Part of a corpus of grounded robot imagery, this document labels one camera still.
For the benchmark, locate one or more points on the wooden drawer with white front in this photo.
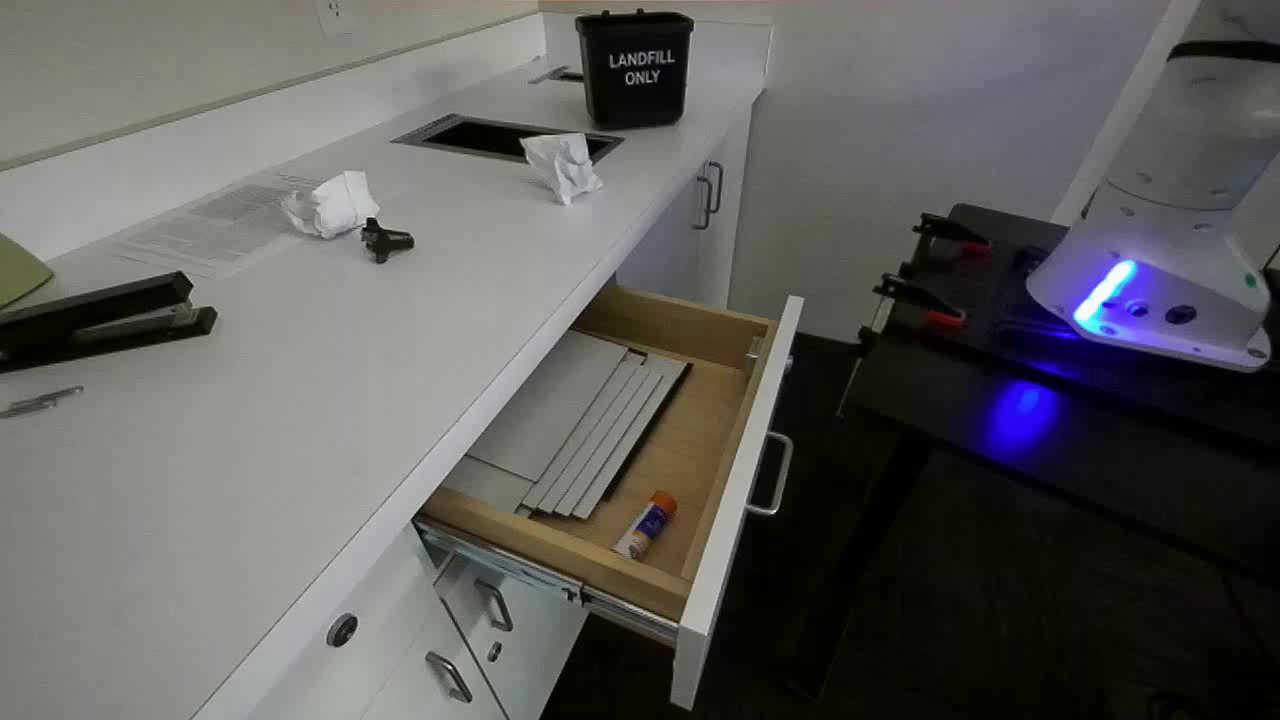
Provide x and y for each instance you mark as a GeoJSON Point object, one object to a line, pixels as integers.
{"type": "Point", "coordinates": [695, 452]}

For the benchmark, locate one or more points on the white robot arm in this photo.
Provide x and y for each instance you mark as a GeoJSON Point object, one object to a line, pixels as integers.
{"type": "Point", "coordinates": [1174, 265]}

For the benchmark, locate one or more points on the grey folder in drawer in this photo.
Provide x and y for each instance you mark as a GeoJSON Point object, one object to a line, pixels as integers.
{"type": "Point", "coordinates": [606, 434]}

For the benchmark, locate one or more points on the grey flat sheet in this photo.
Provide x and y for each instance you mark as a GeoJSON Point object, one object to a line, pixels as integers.
{"type": "Point", "coordinates": [545, 402]}

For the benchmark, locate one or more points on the white cabinet door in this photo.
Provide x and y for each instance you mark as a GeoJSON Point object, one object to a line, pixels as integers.
{"type": "Point", "coordinates": [672, 252]}

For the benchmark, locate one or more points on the glue stick with orange cap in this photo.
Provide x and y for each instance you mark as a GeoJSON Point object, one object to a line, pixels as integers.
{"type": "Point", "coordinates": [646, 527]}

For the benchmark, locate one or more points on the crumpled white paper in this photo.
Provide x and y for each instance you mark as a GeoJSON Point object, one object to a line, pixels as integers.
{"type": "Point", "coordinates": [562, 166]}
{"type": "Point", "coordinates": [325, 206]}

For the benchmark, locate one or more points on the rectangular countertop trash opening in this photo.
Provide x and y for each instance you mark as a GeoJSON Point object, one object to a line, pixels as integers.
{"type": "Point", "coordinates": [494, 137]}

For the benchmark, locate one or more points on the black clamp with red tip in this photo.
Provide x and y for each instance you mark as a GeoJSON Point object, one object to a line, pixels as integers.
{"type": "Point", "coordinates": [950, 236]}
{"type": "Point", "coordinates": [917, 303]}

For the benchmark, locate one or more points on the black binder clip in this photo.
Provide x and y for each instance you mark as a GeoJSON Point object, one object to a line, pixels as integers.
{"type": "Point", "coordinates": [387, 243]}

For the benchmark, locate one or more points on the black landfill only bin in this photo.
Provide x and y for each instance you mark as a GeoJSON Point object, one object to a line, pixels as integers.
{"type": "Point", "coordinates": [635, 75]}

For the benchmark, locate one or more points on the round cabinet lock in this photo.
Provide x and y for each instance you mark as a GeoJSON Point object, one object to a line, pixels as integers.
{"type": "Point", "coordinates": [340, 630]}

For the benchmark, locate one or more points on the black robot table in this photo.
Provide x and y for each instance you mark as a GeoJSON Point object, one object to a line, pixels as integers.
{"type": "Point", "coordinates": [1065, 415]}

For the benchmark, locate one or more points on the black stapler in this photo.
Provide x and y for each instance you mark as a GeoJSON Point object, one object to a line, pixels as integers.
{"type": "Point", "coordinates": [94, 322]}

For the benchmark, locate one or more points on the green notepad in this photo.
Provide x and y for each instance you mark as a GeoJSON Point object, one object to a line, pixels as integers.
{"type": "Point", "coordinates": [19, 273]}

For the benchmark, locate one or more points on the silver drawer slide rail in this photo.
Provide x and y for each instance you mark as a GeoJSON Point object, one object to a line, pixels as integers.
{"type": "Point", "coordinates": [533, 578]}

